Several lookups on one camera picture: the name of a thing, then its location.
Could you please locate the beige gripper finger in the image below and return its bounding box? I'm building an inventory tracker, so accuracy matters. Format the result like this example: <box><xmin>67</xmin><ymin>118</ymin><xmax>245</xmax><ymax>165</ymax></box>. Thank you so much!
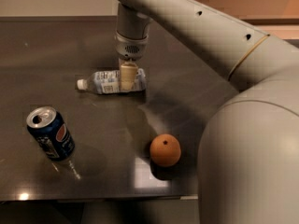
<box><xmin>119</xmin><ymin>60</ymin><xmax>138</xmax><ymax>91</ymax></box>

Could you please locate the clear plastic water bottle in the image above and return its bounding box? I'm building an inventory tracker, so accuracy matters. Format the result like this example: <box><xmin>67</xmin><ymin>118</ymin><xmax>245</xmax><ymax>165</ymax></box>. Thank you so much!
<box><xmin>77</xmin><ymin>68</ymin><xmax>146</xmax><ymax>95</ymax></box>

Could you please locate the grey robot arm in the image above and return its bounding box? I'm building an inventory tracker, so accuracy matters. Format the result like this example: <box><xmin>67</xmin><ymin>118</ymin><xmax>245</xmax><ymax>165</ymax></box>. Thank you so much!
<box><xmin>118</xmin><ymin>0</ymin><xmax>299</xmax><ymax>224</ymax></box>

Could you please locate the orange fruit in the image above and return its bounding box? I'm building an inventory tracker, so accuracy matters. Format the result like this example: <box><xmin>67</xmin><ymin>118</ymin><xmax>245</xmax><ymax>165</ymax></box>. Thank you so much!
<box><xmin>149</xmin><ymin>133</ymin><xmax>181</xmax><ymax>167</ymax></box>

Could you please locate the blue Pepsi soda can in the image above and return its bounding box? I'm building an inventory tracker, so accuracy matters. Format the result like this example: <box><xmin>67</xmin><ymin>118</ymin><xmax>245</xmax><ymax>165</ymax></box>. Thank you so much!
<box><xmin>26</xmin><ymin>106</ymin><xmax>75</xmax><ymax>161</ymax></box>

